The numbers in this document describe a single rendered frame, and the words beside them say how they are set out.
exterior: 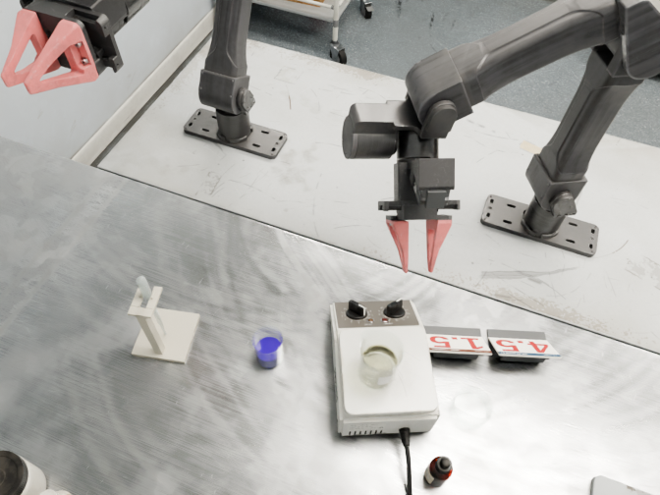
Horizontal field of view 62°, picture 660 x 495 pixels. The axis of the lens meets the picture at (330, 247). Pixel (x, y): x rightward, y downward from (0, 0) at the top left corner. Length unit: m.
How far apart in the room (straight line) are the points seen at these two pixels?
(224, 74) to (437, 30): 2.25
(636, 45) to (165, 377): 0.74
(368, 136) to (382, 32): 2.38
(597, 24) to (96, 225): 0.81
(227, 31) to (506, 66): 0.49
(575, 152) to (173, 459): 0.70
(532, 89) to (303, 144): 1.94
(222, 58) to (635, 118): 2.28
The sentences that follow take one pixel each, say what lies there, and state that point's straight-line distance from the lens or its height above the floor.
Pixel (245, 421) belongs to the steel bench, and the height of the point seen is 0.90.
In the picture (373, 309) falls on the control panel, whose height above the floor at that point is 0.94.
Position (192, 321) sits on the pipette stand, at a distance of 0.87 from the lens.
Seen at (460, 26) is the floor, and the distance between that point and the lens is 3.23.
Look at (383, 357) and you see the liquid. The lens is 0.71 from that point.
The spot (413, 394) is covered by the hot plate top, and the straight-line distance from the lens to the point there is 0.73.
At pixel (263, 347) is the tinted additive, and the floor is 0.93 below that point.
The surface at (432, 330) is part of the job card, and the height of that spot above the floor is 0.90.
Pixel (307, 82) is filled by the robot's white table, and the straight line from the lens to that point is 1.25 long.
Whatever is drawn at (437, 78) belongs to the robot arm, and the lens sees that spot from 0.70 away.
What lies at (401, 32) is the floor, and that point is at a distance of 3.10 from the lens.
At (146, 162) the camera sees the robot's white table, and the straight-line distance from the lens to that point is 1.11.
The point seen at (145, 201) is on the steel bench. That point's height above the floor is 0.90.
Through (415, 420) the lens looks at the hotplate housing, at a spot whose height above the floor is 0.96.
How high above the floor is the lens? 1.66
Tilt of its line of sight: 54 degrees down
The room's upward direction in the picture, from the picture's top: 3 degrees clockwise
